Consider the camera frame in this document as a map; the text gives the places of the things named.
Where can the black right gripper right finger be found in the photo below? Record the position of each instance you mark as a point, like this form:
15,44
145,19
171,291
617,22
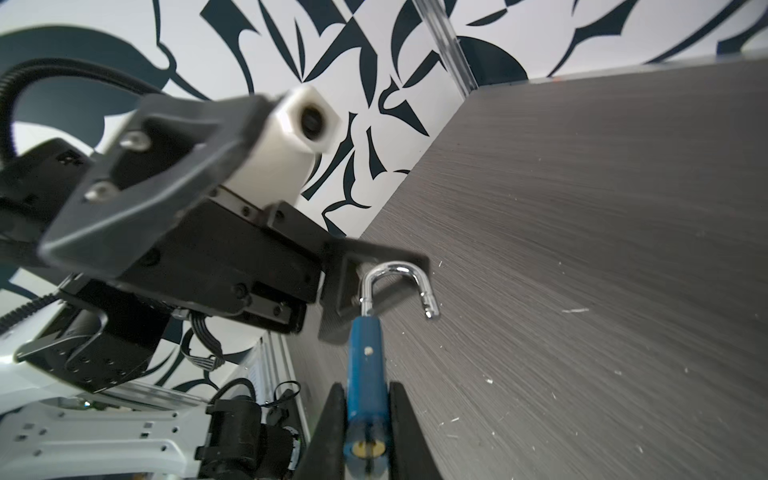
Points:
410,457

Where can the blue padlock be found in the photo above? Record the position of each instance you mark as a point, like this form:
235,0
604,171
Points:
367,441

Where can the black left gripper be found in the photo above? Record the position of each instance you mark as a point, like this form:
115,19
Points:
263,273

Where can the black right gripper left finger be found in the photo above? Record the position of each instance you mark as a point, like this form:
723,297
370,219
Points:
324,457

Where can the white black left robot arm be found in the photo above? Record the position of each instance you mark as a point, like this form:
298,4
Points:
92,335

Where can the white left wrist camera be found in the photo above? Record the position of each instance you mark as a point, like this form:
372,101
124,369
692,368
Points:
299,130

